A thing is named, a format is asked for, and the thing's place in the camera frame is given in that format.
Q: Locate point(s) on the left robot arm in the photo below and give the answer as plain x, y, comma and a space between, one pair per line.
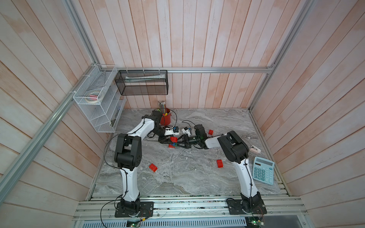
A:
128, 156

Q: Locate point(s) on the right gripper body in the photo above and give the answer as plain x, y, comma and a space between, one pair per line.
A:
191, 141

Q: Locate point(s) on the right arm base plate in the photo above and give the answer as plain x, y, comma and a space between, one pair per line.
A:
239, 206

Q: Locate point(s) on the red pen cup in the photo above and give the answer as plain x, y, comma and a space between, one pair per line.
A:
166, 118

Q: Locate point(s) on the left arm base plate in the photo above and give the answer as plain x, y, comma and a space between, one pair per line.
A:
133, 209

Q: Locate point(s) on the aluminium rail front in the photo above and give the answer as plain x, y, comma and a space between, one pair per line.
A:
189, 207

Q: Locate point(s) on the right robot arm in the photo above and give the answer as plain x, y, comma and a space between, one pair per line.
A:
237, 152

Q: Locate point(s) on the small white pink object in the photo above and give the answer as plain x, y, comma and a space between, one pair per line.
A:
255, 150

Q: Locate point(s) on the pens in cup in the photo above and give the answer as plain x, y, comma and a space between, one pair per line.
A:
162, 107

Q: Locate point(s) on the black mesh basket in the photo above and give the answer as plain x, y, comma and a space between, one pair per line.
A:
142, 82

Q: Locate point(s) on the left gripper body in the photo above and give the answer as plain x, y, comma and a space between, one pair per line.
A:
162, 138

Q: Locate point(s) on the white wire shelf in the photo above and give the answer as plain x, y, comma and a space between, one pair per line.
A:
103, 116

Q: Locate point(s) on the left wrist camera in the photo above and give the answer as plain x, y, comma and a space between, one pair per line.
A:
172, 131

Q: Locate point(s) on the calculator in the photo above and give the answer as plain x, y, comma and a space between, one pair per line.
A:
263, 170

